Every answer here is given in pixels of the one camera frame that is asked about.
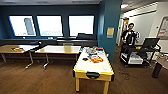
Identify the yellow edged white table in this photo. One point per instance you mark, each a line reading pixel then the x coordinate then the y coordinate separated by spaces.
pixel 93 68

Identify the brown wooden door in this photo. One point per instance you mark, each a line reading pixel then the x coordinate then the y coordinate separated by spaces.
pixel 124 26

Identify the pale long table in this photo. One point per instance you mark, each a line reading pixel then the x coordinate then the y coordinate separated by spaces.
pixel 58 49

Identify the small red item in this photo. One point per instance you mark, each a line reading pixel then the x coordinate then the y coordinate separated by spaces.
pixel 99 49

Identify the dark office chair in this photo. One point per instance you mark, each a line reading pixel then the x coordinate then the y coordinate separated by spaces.
pixel 37 45

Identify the yellow wall sign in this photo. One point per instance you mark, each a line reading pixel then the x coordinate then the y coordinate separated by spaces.
pixel 110 32

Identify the small orange yellow item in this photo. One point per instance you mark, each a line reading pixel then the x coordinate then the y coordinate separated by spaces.
pixel 17 49

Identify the orange game box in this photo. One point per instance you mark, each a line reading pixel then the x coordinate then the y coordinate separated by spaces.
pixel 96 59

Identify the grey notice board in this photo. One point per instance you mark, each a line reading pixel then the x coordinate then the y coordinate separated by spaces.
pixel 163 28

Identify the black wheeled cart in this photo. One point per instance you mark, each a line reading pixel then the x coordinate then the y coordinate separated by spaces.
pixel 140 55

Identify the grey bench vent panel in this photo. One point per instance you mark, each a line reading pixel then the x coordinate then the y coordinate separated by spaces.
pixel 68 43

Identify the dark window bench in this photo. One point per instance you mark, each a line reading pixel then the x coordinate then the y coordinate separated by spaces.
pixel 46 41

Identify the dark bag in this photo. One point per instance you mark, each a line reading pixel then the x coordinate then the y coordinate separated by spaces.
pixel 85 36

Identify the long wooden table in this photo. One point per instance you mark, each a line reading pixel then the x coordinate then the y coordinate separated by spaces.
pixel 13 49

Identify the person in dark top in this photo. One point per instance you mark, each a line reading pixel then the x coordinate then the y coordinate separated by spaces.
pixel 128 34

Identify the white box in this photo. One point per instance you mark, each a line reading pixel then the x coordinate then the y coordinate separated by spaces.
pixel 135 59

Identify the colourful puzzle box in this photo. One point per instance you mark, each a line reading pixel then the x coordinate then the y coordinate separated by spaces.
pixel 90 51

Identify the ceiling light panel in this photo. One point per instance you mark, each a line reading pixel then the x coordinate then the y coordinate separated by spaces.
pixel 124 5

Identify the colourful toy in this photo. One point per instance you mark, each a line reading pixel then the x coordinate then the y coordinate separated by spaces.
pixel 137 47

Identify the black monitor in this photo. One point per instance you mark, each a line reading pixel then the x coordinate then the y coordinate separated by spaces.
pixel 150 42

